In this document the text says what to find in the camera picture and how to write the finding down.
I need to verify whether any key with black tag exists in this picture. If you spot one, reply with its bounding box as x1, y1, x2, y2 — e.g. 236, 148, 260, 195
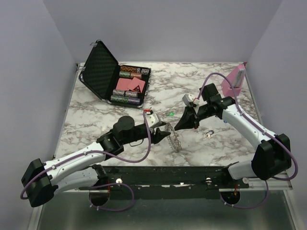
205, 130, 214, 139

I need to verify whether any red card with black triangle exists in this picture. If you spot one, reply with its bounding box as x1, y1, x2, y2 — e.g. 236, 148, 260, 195
127, 78, 146, 93

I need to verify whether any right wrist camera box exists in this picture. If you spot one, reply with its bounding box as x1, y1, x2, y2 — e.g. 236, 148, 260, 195
182, 94, 200, 107

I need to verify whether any pink holder block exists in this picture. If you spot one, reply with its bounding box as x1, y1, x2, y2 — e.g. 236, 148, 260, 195
221, 64, 246, 98

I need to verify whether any red playing card deck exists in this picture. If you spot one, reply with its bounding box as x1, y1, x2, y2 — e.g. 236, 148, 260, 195
116, 78, 132, 91

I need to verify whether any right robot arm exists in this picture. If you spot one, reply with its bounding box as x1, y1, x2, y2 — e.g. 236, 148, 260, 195
175, 83, 292, 188

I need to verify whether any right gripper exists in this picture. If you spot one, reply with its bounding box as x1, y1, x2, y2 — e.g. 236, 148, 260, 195
174, 103, 212, 130

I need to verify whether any key with green tag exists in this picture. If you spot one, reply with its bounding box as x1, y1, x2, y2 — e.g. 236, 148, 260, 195
166, 112, 175, 116

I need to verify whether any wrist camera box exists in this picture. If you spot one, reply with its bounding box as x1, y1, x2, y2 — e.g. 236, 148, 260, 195
182, 94, 200, 107
146, 113, 161, 129

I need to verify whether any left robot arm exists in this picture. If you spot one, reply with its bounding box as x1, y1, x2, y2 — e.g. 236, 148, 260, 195
20, 112, 170, 207

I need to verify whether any metal disc keyring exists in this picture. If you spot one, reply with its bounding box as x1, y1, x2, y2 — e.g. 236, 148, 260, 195
165, 123, 182, 153

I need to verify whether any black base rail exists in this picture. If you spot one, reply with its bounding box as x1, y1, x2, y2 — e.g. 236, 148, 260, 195
89, 166, 249, 204

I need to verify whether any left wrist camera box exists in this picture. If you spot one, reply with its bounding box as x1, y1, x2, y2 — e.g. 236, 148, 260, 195
146, 113, 161, 129

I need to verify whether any black poker chip case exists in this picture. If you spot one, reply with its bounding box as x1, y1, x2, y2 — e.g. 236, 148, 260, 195
79, 40, 151, 108

